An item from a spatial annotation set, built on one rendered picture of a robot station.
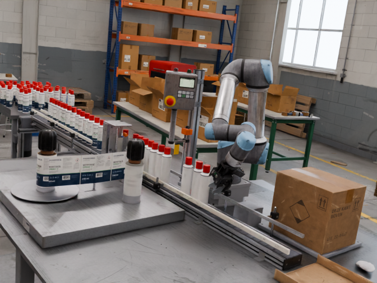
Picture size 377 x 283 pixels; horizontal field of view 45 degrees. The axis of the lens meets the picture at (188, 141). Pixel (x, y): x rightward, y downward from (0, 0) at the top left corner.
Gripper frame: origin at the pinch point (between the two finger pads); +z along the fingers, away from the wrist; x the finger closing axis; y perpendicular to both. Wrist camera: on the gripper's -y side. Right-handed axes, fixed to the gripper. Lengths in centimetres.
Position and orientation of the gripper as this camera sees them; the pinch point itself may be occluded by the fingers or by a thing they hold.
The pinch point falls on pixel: (216, 191)
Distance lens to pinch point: 208.8
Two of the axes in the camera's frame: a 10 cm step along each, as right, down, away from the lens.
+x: 4.8, 6.9, -5.4
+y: -7.9, 0.5, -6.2
